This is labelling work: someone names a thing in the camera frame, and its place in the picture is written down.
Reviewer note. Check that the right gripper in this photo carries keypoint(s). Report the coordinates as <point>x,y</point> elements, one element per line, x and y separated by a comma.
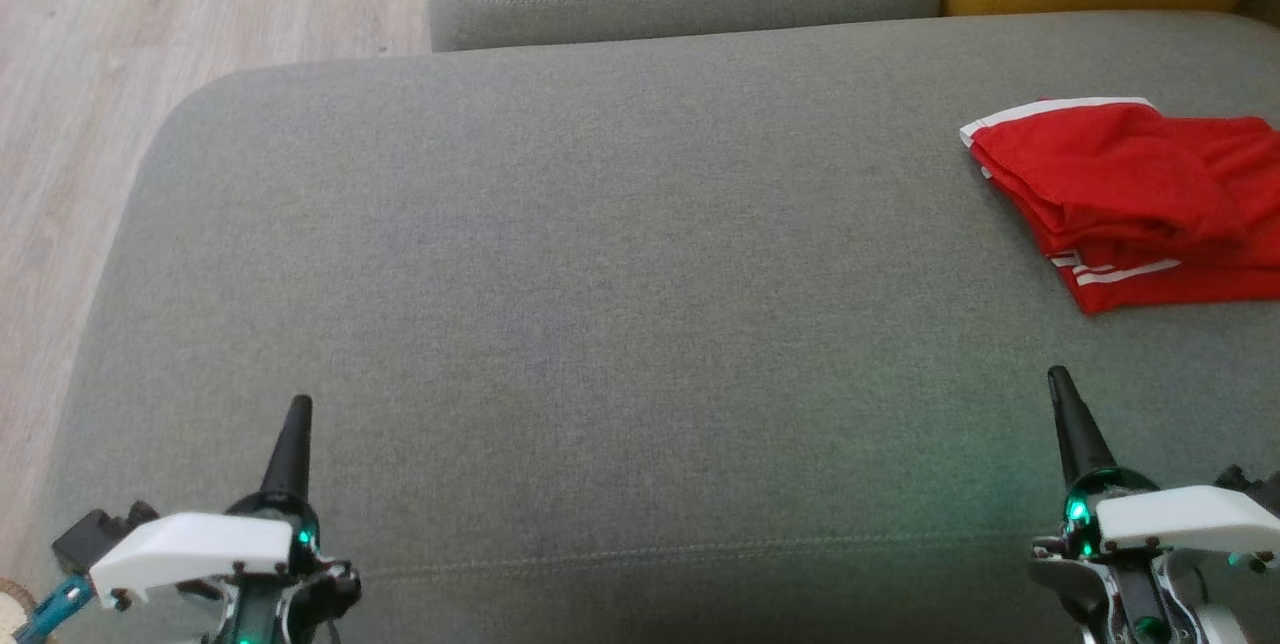
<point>1130,594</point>

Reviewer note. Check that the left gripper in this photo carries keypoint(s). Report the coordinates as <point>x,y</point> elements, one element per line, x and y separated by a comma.
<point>300,594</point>

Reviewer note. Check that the red basketball jersey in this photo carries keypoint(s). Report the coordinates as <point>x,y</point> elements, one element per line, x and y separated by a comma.
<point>1180,294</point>

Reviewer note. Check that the red white basketball shorts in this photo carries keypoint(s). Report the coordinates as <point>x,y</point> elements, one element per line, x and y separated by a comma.
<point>1100,164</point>

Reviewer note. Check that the beige floor rug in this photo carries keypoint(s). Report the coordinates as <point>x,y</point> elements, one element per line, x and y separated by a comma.
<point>12,614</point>

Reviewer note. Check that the grey sofa chaise seat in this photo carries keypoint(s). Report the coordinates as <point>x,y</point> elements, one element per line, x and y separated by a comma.
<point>600,324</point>

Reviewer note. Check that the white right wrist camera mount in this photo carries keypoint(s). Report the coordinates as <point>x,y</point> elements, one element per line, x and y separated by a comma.
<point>1180,516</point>

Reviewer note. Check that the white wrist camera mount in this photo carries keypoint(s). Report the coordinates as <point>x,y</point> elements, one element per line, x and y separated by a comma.
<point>190,544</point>
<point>1180,516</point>

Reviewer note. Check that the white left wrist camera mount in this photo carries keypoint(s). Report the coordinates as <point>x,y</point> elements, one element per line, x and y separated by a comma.
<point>190,544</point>

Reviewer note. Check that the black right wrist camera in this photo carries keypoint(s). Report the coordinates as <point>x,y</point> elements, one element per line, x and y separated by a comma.
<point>1250,486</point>

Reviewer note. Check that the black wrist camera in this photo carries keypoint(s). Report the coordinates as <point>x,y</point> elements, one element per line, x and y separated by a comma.
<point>1250,486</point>
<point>90,534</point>

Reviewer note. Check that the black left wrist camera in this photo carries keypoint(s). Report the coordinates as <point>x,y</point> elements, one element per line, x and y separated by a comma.
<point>90,534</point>

